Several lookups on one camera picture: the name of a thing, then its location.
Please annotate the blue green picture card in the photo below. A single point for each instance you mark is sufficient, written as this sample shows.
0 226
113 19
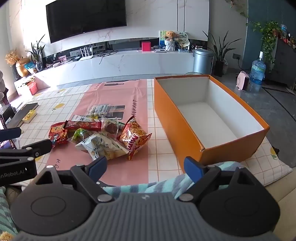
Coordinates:
161 38

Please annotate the white router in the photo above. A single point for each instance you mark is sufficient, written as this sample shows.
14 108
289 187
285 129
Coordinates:
85 56

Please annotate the pink heater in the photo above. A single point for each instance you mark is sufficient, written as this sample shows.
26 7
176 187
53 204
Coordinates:
242 81

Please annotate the white spicy strip packet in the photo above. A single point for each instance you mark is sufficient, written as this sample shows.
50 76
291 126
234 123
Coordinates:
79 118

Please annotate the teal striped cloth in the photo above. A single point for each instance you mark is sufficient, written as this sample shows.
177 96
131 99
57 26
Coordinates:
143 188

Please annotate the brown teddy bear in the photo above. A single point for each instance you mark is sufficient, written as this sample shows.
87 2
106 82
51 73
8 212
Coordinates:
170 35

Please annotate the long leaf plant black pot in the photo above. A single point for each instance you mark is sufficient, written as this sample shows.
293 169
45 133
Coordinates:
219 67

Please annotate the black television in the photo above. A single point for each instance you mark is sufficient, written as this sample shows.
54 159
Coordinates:
85 18

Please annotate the green snack packet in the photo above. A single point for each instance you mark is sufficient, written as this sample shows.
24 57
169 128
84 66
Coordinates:
79 135

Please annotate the dried yellow flowers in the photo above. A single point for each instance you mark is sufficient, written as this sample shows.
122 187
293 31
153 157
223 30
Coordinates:
11 58

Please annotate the round printed hand fan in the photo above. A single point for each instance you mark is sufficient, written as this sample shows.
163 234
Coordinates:
182 39

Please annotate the black book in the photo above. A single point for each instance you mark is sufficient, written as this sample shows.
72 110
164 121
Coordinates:
23 111

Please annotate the lemon print checkered cloth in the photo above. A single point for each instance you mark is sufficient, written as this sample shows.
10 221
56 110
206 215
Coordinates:
161 143

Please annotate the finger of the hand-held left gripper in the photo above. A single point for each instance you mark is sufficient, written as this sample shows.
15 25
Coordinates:
39 147
13 134

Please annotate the yellow tissue pack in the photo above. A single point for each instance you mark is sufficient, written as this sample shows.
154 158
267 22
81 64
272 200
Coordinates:
29 115

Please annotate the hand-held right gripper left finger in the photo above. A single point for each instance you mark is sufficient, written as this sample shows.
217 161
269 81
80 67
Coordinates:
100 165

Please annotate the long leaf plant glass vase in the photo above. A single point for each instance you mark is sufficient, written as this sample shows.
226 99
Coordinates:
38 58

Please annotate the red wafer bar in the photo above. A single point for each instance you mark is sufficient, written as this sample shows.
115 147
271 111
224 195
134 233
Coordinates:
83 125

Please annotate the clear quail egg pack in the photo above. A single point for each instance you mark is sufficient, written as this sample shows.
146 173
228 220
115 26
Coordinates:
101 109

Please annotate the gold vase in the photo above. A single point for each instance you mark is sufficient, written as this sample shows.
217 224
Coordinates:
23 67

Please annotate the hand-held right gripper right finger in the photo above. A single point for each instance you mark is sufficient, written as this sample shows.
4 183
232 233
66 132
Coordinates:
193 168

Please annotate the dark cabinet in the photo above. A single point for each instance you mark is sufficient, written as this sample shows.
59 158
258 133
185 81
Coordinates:
284 62

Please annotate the white green snack bag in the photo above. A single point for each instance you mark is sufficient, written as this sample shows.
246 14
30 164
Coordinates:
104 146

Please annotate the silver trash can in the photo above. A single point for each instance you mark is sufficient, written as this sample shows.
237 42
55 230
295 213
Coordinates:
203 61

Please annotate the orange snack bag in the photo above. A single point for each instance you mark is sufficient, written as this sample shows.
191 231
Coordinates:
135 136

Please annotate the clear brown snack packet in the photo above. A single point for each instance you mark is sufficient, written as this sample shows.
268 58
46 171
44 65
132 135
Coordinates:
109 127

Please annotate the small red snack bag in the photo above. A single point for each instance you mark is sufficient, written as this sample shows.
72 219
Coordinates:
57 134

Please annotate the orange cardboard box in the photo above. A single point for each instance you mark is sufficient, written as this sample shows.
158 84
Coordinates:
180 136

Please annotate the blue water jug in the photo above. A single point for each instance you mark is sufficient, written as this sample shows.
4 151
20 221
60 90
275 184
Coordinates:
257 71

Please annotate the orange red box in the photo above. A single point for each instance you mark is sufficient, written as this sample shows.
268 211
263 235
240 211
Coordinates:
32 88

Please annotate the white marble tv console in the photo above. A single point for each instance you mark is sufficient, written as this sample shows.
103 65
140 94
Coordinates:
129 63

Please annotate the trailing green plant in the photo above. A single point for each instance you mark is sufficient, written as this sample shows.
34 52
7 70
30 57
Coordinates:
268 34

